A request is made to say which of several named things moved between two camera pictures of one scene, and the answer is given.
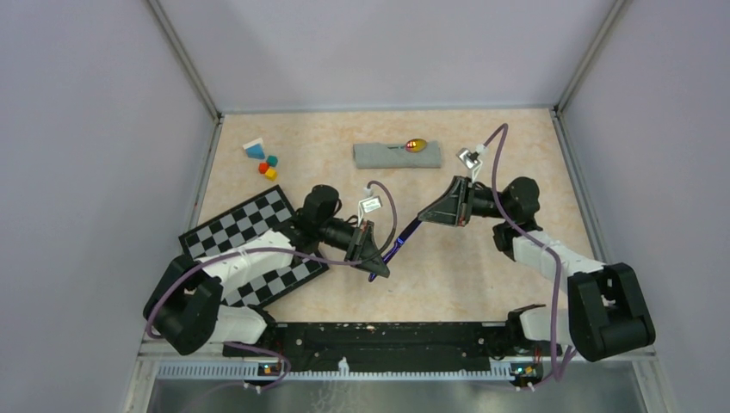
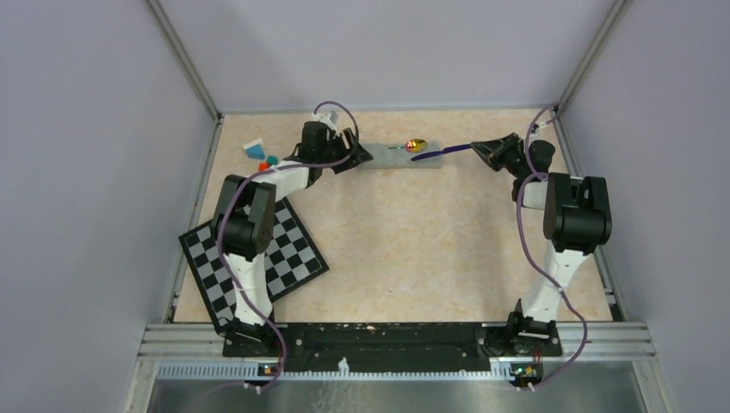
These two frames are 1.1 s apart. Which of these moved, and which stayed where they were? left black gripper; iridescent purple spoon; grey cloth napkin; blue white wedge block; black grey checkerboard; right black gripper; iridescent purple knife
Moved: left black gripper; right black gripper; iridescent purple knife
Stayed: blue white wedge block; iridescent purple spoon; black grey checkerboard; grey cloth napkin
